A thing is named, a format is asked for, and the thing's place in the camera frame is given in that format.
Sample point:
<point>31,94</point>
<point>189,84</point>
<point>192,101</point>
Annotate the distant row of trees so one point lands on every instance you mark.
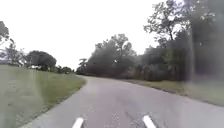
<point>63,70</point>

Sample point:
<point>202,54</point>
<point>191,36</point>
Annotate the large dark tree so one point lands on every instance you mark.
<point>40,59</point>

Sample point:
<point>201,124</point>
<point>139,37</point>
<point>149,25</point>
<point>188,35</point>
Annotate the grey asphalt road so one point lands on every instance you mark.
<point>110,100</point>

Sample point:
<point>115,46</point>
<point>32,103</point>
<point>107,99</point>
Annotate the grass field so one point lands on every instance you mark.
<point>30,88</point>

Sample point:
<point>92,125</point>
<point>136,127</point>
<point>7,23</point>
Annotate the grass verge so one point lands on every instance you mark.
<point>200,90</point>

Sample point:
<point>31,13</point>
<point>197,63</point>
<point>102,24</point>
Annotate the robot's own part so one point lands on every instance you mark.
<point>78,123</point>
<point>148,122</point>

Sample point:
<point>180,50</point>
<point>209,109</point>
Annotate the wood of trees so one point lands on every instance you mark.
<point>166,56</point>

